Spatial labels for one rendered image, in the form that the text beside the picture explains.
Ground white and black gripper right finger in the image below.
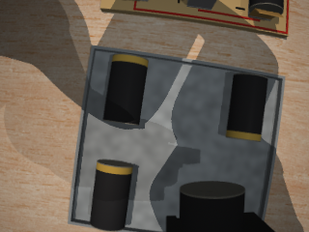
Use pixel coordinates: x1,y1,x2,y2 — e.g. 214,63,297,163
243,212,275,232

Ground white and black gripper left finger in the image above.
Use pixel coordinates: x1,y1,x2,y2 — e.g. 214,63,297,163
166,216,183,232

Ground black battery with gold end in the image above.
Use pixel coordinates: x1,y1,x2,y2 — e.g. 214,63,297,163
180,181,245,232
103,53,149,126
226,72,268,142
90,159,133,232
249,0,284,14

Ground tan battery holder board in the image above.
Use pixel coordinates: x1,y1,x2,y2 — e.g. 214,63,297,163
100,0,290,39

